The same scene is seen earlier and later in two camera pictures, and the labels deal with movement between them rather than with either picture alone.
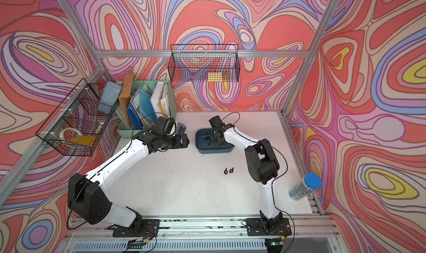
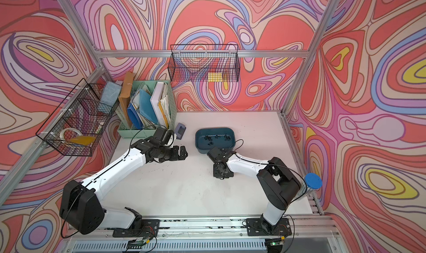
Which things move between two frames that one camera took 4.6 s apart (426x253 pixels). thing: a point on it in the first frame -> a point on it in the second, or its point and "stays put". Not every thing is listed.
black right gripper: [213, 142] -> [216, 174]
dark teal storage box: [204, 145] stays put
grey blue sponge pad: [111, 93] stays put
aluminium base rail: [312, 234] stays put
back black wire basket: [204, 62] stays put
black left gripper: [178, 143] -> [176, 155]
